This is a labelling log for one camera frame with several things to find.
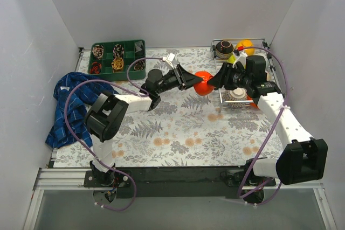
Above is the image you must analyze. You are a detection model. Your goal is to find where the patterned brown white bowl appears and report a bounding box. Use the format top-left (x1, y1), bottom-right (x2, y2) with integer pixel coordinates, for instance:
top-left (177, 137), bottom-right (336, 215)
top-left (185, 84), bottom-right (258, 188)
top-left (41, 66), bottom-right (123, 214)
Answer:
top-left (222, 88), bottom-right (247, 108)

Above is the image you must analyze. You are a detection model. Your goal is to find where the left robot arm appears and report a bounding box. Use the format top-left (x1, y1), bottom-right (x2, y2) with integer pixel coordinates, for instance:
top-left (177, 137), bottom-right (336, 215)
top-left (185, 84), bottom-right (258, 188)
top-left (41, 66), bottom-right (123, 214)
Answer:
top-left (85, 65), bottom-right (203, 187)

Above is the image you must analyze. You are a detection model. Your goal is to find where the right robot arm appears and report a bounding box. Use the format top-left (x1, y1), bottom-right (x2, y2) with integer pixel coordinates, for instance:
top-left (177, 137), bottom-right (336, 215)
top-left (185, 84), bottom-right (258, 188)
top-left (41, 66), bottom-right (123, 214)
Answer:
top-left (207, 55), bottom-right (328, 186)

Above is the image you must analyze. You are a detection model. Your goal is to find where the metal dish rack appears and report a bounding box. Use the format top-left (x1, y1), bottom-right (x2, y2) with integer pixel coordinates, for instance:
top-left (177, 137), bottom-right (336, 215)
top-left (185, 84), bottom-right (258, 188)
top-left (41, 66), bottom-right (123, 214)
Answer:
top-left (207, 40), bottom-right (281, 104)

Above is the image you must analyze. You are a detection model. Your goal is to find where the lime green bowl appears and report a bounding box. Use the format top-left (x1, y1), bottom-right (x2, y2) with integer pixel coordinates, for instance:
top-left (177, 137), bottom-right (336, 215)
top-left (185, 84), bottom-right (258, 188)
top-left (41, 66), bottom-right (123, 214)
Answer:
top-left (227, 54), bottom-right (237, 64)

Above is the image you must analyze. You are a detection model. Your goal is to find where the black brown bowl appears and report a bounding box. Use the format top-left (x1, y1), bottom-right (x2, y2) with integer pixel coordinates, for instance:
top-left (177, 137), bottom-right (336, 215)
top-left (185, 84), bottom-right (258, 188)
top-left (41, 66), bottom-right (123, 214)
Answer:
top-left (215, 40), bottom-right (234, 59)

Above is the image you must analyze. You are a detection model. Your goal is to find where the yellow orange bowl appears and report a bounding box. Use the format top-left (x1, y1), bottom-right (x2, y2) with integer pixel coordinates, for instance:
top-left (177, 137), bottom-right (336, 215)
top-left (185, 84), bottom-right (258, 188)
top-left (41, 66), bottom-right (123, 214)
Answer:
top-left (236, 39), bottom-right (255, 55)

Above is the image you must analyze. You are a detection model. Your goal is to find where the rolled tie brown black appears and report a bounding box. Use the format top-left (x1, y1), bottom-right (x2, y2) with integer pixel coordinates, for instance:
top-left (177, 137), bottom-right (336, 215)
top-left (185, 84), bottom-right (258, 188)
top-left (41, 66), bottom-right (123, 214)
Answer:
top-left (134, 59), bottom-right (146, 71)

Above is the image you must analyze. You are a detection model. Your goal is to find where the rolled tie dark grey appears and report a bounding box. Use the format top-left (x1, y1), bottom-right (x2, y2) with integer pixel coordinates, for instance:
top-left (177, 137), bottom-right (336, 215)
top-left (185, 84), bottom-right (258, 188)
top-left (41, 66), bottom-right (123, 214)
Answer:
top-left (134, 40), bottom-right (144, 56)

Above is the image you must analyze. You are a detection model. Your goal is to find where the rolled tie yellow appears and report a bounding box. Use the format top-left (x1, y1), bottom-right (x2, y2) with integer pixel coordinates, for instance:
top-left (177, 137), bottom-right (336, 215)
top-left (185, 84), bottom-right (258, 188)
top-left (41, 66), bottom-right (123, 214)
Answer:
top-left (111, 58), bottom-right (125, 73)

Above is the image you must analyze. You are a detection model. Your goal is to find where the rolled tie black dotted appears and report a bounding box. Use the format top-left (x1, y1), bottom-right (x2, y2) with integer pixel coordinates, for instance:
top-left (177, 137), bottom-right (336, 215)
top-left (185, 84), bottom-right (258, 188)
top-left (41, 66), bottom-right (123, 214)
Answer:
top-left (113, 44), bottom-right (125, 58)

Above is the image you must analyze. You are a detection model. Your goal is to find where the green compartment tray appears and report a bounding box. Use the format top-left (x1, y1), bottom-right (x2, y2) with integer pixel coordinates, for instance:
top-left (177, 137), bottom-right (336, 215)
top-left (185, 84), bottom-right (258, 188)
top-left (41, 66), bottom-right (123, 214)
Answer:
top-left (87, 39), bottom-right (146, 81)

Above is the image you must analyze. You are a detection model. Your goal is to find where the rolled tie red black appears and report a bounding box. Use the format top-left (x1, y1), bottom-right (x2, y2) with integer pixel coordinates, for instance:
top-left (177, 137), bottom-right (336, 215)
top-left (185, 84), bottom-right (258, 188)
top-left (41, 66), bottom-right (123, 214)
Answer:
top-left (89, 61), bottom-right (102, 74)

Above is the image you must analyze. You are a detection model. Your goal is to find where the rolled tie pink brown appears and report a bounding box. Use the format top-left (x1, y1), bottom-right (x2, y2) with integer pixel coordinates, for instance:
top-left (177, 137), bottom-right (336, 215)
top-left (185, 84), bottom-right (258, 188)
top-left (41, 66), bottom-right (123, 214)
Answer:
top-left (92, 44), bottom-right (104, 60)

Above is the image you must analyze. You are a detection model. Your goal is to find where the blue plaid shirt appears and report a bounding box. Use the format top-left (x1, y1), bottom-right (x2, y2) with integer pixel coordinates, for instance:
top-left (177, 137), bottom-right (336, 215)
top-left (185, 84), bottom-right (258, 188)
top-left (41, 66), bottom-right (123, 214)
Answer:
top-left (45, 72), bottom-right (117, 149)

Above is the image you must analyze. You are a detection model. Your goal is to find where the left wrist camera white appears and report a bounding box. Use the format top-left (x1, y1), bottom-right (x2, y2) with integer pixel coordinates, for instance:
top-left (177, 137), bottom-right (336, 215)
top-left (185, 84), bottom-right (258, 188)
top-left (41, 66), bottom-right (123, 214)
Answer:
top-left (162, 53), bottom-right (176, 69)

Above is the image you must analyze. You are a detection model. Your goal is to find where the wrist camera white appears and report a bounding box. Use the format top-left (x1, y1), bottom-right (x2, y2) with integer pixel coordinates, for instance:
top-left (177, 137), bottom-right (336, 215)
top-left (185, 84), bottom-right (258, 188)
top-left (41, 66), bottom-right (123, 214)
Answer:
top-left (162, 53), bottom-right (176, 69)
top-left (232, 46), bottom-right (248, 68)

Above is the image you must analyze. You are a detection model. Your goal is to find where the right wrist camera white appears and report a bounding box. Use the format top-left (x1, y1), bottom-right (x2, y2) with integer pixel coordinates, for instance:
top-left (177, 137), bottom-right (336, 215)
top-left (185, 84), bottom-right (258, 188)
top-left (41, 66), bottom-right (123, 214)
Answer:
top-left (232, 46), bottom-right (248, 68)

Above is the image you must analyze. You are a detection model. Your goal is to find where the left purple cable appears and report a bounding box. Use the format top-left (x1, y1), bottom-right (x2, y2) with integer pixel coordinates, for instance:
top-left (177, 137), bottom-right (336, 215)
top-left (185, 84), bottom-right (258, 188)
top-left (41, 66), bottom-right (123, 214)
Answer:
top-left (63, 57), bottom-right (165, 212)

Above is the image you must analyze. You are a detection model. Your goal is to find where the purple cable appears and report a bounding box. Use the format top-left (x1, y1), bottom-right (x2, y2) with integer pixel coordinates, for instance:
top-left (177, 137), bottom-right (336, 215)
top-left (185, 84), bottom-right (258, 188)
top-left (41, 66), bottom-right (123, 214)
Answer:
top-left (238, 46), bottom-right (289, 206)
top-left (63, 57), bottom-right (165, 212)

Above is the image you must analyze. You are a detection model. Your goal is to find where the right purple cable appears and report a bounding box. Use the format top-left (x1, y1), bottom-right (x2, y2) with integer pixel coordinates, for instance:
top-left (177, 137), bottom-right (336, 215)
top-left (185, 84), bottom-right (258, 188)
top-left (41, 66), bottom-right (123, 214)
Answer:
top-left (238, 46), bottom-right (289, 206)

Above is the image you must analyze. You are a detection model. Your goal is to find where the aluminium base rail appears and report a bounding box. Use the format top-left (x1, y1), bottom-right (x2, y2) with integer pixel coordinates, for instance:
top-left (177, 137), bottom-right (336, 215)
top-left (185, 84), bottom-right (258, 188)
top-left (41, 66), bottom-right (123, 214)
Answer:
top-left (34, 168), bottom-right (326, 190)

